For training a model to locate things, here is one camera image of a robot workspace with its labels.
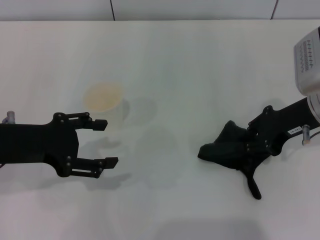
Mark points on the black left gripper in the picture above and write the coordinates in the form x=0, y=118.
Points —
x=35, y=143

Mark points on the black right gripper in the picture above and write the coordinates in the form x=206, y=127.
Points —
x=285, y=120

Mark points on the dark blue rag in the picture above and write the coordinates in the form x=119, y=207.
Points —
x=225, y=147

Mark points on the white paper cup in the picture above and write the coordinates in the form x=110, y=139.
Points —
x=102, y=98

